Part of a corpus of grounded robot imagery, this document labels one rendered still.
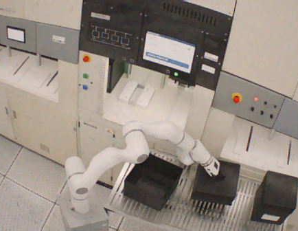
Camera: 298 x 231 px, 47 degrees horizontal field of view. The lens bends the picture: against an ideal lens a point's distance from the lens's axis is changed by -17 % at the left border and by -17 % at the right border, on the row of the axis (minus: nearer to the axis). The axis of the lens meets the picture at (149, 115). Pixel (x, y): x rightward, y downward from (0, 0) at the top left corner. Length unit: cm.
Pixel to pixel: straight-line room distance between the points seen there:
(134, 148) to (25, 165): 186
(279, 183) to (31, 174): 222
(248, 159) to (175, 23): 115
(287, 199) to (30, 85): 217
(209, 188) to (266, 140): 73
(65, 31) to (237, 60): 108
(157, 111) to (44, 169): 128
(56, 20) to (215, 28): 102
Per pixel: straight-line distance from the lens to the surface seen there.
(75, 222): 242
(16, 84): 315
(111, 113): 283
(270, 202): 243
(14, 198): 345
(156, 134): 200
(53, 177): 354
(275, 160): 286
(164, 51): 226
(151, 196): 240
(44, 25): 253
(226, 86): 228
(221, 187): 246
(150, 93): 296
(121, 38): 231
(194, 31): 212
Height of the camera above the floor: 291
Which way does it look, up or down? 46 degrees down
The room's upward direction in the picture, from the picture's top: 9 degrees clockwise
